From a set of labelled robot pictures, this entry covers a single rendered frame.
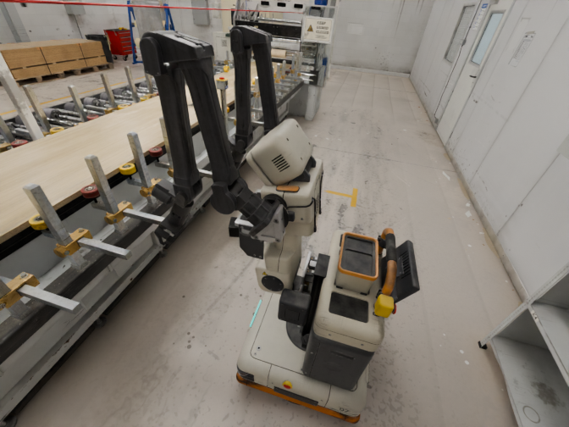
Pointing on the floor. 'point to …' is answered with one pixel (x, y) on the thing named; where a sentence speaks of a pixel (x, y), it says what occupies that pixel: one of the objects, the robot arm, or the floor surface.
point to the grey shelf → (537, 355)
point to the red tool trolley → (119, 42)
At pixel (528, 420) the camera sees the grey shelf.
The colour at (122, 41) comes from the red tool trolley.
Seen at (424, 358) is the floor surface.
